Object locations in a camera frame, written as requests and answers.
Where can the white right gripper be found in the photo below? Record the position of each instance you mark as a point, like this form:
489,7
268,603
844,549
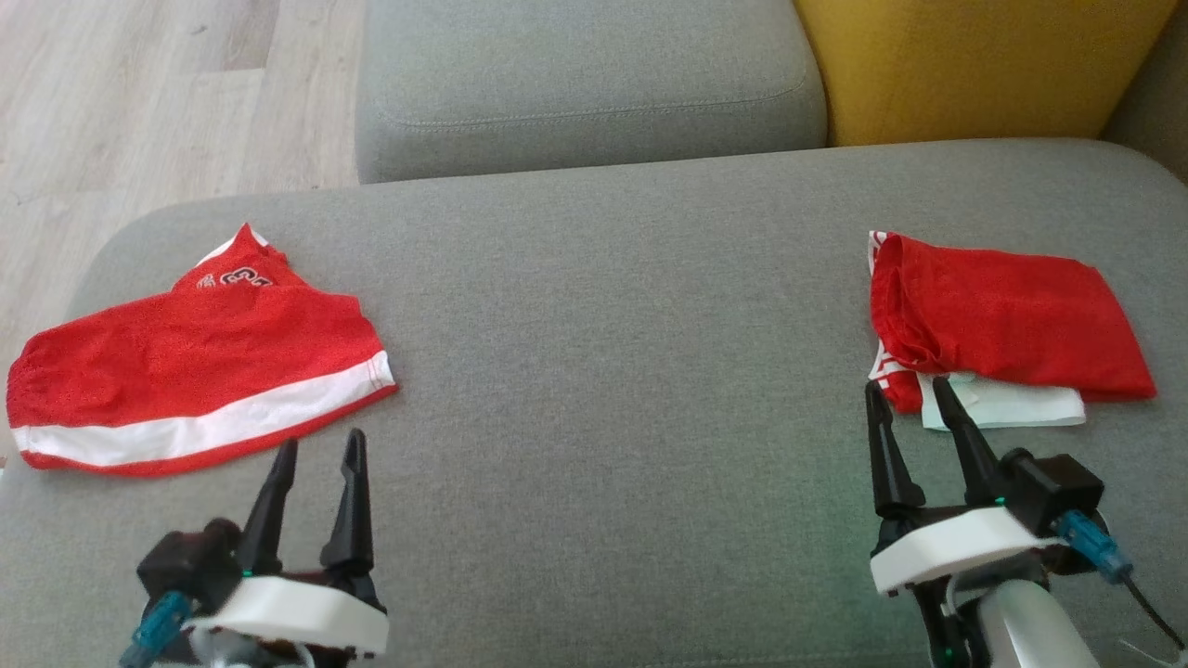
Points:
956,547

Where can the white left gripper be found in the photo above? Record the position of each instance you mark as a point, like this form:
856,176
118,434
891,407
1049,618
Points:
297,617

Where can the red garment striped white trim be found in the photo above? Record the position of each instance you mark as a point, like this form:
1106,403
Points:
1002,315

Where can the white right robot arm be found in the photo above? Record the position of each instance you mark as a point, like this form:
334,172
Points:
1030,631

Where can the red shorts white band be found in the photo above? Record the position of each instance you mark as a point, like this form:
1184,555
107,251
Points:
186,371

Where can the red jersey with print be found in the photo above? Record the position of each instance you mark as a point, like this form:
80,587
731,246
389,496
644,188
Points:
243,262

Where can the large grey sofa seat cushion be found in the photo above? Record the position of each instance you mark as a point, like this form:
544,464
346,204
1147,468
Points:
631,371

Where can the yellow sofa back cushion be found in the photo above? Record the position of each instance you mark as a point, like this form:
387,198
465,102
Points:
974,65

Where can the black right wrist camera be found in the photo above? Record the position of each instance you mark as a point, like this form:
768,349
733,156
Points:
1053,487

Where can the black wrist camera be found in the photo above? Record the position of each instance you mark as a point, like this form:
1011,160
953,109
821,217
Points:
190,561
1053,487

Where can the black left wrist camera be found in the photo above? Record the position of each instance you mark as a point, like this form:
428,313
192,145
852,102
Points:
190,561

